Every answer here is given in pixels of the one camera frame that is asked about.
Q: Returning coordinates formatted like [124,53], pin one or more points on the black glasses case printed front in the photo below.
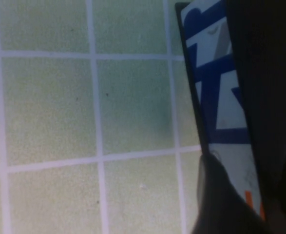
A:
[218,109]

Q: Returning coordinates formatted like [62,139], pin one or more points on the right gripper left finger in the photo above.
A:
[218,207]

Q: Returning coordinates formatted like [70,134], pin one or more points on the green white-grid tablecloth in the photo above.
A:
[47,109]

